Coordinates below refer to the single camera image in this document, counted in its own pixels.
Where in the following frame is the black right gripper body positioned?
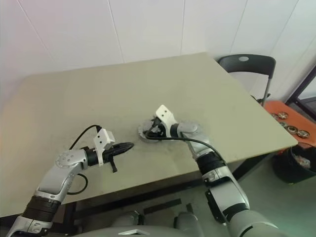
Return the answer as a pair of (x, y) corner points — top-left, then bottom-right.
(154, 121), (169, 138)

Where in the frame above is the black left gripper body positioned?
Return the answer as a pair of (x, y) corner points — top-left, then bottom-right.
(102, 146), (120, 174)

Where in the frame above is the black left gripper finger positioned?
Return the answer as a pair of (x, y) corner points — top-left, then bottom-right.
(118, 145), (135, 157)
(115, 142), (135, 151)

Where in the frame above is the black floor tape strip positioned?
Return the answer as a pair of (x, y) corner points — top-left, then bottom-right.
(144, 198), (183, 214)

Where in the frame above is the grey rounded shape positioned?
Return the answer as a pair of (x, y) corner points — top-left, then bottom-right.
(173, 212), (198, 232)

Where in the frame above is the black folding chair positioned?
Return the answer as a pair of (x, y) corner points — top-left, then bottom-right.
(217, 54), (277, 107)

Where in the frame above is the black bucket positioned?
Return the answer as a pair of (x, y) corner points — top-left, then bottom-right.
(273, 142), (316, 185)

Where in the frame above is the orange tray with parts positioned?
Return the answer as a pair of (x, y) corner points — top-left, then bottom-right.
(264, 100), (316, 146)

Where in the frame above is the black framed glass cabinet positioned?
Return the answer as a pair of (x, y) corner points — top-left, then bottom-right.
(286, 66), (316, 109)

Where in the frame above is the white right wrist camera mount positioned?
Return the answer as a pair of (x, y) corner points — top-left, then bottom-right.
(155, 105), (177, 136)

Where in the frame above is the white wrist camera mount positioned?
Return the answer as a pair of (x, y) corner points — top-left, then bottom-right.
(93, 128), (116, 167)
(155, 105), (177, 136)

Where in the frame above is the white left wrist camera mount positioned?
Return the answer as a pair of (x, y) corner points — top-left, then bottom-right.
(93, 128), (116, 167)

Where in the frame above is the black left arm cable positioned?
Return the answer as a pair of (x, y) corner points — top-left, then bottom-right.
(66, 124), (103, 196)

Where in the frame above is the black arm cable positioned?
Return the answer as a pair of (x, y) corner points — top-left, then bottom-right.
(145, 132), (224, 162)
(66, 124), (103, 196)

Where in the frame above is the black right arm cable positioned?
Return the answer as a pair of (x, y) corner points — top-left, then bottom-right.
(145, 132), (224, 162)

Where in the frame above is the black table frame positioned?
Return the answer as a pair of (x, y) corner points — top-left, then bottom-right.
(58, 145), (294, 224)

